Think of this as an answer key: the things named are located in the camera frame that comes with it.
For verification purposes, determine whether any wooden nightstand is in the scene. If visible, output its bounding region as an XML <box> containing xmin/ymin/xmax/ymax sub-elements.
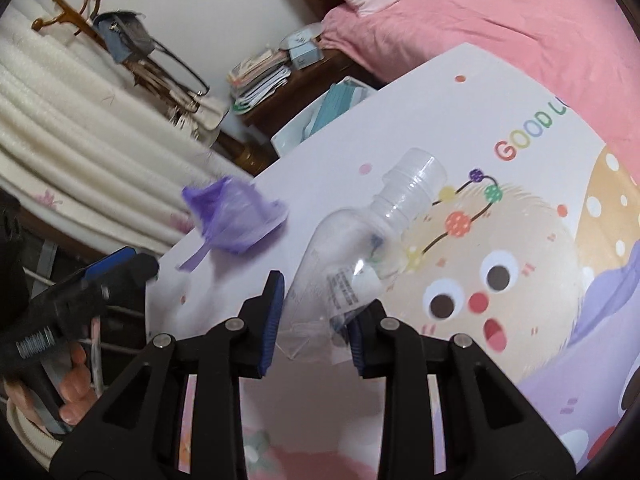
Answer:
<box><xmin>215</xmin><ymin>50</ymin><xmax>381</xmax><ymax>177</ymax></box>

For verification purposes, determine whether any person's left hand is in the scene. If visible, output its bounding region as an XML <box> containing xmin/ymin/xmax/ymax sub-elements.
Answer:
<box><xmin>5</xmin><ymin>342</ymin><xmax>99</xmax><ymax>426</ymax></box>

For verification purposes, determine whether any grey-blue handbag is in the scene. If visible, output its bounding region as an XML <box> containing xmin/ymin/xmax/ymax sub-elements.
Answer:
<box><xmin>92</xmin><ymin>10</ymin><xmax>156</xmax><ymax>63</ymax></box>

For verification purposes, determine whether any cream curtain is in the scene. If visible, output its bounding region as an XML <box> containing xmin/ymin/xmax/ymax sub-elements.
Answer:
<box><xmin>0</xmin><ymin>0</ymin><xmax>261</xmax><ymax>256</ymax></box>

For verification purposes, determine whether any metal rack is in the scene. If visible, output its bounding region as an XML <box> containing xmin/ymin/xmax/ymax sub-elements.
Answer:
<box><xmin>25</xmin><ymin>240</ymin><xmax>151</xmax><ymax>401</ymax></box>

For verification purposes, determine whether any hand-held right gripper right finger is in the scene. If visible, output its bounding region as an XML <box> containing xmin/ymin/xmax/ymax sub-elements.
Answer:
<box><xmin>347</xmin><ymin>299</ymin><xmax>576</xmax><ymax>480</ymax></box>

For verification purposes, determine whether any printed cartoon tablecloth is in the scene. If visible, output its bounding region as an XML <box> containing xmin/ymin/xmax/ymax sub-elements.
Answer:
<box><xmin>145</xmin><ymin>42</ymin><xmax>640</xmax><ymax>480</ymax></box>

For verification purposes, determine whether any white handbag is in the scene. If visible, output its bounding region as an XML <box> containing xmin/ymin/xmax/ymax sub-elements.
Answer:
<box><xmin>170</xmin><ymin>91</ymin><xmax>228</xmax><ymax>135</ymax></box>

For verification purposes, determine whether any stack of books and papers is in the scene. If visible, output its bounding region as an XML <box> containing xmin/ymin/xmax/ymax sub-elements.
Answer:
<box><xmin>227</xmin><ymin>47</ymin><xmax>293</xmax><ymax>113</ymax></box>

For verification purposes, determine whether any clear plastic bottle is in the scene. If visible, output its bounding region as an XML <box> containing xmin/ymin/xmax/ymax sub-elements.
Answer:
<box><xmin>277</xmin><ymin>147</ymin><xmax>448</xmax><ymax>361</ymax></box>

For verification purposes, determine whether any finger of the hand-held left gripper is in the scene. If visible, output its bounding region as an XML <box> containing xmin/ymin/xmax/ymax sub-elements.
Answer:
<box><xmin>47</xmin><ymin>252</ymin><xmax>161</xmax><ymax>321</ymax></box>
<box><xmin>80</xmin><ymin>246</ymin><xmax>137</xmax><ymax>282</ymax></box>

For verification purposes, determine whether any pink blanket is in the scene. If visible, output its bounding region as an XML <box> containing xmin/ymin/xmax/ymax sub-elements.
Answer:
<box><xmin>320</xmin><ymin>0</ymin><xmax>640</xmax><ymax>171</ymax></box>

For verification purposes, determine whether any light blue box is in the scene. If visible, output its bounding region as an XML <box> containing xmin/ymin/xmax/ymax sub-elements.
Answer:
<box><xmin>280</xmin><ymin>30</ymin><xmax>321</xmax><ymax>68</ymax></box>

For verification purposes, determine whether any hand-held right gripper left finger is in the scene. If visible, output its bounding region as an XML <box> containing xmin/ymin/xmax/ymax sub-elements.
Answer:
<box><xmin>50</xmin><ymin>270</ymin><xmax>286</xmax><ymax>480</ymax></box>

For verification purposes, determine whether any wooden coat rack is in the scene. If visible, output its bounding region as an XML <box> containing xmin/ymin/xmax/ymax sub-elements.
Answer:
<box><xmin>29</xmin><ymin>0</ymin><xmax>168</xmax><ymax>93</ymax></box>

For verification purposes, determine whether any purple plastic bag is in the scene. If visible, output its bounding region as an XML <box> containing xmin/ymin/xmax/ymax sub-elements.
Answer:
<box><xmin>177</xmin><ymin>176</ymin><xmax>290</xmax><ymax>272</ymax></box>

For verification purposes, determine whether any white box of face masks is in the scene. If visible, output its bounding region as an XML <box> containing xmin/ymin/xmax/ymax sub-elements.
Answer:
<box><xmin>271</xmin><ymin>76</ymin><xmax>378</xmax><ymax>157</ymax></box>

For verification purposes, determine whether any white corrugated hose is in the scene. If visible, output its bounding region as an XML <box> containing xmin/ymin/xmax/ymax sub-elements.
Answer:
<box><xmin>5</xmin><ymin>395</ymin><xmax>66</xmax><ymax>456</ymax></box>

